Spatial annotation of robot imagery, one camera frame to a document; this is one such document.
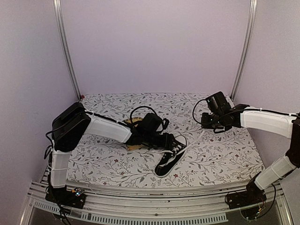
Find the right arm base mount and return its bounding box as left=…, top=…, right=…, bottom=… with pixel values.
left=225, top=188, right=267, bottom=209

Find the front aluminium rail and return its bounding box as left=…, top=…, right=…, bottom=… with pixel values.
left=21, top=181, right=294, bottom=225

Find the woven bamboo tray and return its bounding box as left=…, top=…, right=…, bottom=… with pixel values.
left=123, top=117, right=143, bottom=151

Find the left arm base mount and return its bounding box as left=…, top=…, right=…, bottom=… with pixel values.
left=45, top=188, right=86, bottom=209

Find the aluminium frame post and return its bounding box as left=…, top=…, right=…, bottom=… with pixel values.
left=53, top=0, right=81, bottom=100
left=230, top=0, right=258, bottom=101

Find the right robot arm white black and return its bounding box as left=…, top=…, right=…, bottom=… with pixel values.
left=200, top=92, right=300, bottom=204

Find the right black camera cable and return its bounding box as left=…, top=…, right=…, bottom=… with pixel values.
left=192, top=99, right=225, bottom=134

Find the right aluminium frame post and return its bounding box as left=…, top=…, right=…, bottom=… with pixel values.
left=230, top=0, right=258, bottom=101

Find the black camera cable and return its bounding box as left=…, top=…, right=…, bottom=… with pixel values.
left=192, top=99, right=225, bottom=134
left=129, top=105, right=169, bottom=128

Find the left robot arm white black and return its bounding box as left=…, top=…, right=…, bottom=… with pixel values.
left=46, top=102, right=175, bottom=203

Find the left aluminium frame post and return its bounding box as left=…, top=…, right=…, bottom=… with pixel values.
left=53, top=0, right=81, bottom=100

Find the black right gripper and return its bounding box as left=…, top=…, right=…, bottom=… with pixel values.
left=202, top=112, right=225, bottom=129

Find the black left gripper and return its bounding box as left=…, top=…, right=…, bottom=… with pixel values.
left=144, top=132, right=179, bottom=150

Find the black white canvas sneaker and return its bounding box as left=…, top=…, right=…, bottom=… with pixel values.
left=154, top=135, right=188, bottom=178

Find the left black camera cable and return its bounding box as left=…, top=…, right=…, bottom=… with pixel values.
left=129, top=105, right=169, bottom=128

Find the floral patterned table mat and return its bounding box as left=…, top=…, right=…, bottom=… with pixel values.
left=45, top=93, right=266, bottom=188

